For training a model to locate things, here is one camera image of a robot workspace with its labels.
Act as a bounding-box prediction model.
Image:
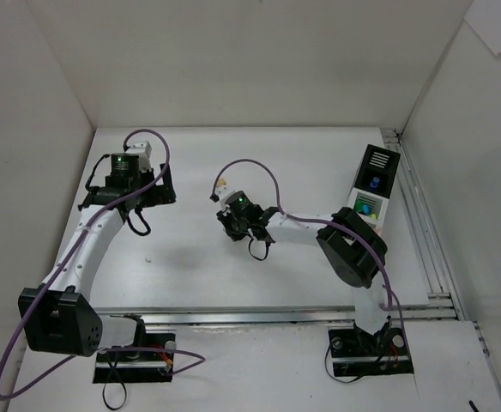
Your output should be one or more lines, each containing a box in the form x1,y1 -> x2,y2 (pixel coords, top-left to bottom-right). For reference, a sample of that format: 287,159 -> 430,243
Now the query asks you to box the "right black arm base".
324,321 -> 414,385

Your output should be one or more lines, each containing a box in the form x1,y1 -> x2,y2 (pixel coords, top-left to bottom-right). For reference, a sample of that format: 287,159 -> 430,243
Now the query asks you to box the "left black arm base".
93,319 -> 177,384

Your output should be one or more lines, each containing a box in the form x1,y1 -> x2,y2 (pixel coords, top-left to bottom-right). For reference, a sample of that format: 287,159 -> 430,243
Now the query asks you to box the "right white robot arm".
210,188 -> 393,354

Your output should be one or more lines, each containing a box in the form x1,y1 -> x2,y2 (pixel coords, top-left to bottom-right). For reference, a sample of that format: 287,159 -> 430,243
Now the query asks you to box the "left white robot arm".
18,151 -> 176,361

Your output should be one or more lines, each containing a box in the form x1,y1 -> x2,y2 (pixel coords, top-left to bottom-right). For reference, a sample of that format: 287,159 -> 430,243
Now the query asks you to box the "white black stationery organizer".
347,144 -> 401,234

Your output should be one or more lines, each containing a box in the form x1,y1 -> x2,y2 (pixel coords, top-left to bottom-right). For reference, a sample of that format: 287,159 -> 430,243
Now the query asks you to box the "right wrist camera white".
209,184 -> 235,209

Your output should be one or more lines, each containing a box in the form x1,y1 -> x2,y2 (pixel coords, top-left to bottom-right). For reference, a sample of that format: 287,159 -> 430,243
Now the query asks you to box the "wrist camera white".
124,141 -> 152,159
209,184 -> 235,209

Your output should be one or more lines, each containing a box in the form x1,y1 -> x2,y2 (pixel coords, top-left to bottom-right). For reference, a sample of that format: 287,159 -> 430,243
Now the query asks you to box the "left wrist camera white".
124,141 -> 152,159

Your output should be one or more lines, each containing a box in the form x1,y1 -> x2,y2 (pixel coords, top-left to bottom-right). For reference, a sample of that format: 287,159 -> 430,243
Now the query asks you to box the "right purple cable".
209,159 -> 406,361

